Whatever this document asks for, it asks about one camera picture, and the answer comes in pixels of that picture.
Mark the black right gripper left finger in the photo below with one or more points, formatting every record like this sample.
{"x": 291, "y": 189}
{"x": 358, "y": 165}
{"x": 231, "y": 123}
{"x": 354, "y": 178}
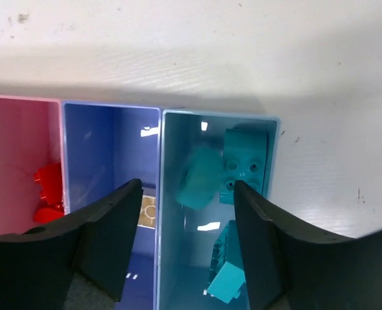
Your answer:
{"x": 79, "y": 261}

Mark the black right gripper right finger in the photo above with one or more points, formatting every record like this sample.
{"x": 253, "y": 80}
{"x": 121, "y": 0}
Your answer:
{"x": 292, "y": 264}

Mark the white tan lego plate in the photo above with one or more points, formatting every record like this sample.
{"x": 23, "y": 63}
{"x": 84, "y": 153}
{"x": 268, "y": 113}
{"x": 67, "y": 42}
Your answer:
{"x": 147, "y": 216}

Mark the red lego brick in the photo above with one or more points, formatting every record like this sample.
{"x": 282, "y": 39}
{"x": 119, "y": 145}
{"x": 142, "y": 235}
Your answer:
{"x": 50, "y": 207}

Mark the blue green lego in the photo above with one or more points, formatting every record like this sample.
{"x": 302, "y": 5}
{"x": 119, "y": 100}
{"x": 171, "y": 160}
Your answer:
{"x": 200, "y": 178}

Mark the teal legos in container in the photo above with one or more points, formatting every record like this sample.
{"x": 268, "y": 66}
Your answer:
{"x": 244, "y": 157}

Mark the light blue container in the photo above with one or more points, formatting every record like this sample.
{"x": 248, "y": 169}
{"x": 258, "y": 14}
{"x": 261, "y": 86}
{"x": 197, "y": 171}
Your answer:
{"x": 186, "y": 237}

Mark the blue purple container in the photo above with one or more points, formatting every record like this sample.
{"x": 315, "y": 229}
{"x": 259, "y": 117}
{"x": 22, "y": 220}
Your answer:
{"x": 105, "y": 146}

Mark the pink small container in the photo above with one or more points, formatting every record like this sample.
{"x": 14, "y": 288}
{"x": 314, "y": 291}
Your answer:
{"x": 30, "y": 138}

